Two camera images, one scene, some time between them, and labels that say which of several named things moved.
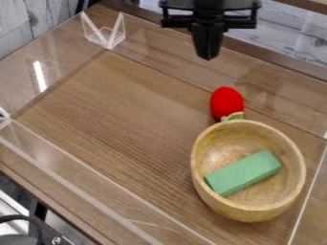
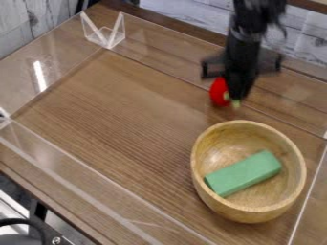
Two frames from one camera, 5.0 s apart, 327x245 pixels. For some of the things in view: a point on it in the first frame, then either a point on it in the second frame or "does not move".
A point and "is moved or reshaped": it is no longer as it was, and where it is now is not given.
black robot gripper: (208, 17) → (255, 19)
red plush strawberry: (226, 103) is moved or reshaped
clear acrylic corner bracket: (106, 36) does not move
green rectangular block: (242, 173) does not move
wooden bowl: (230, 143) does not move
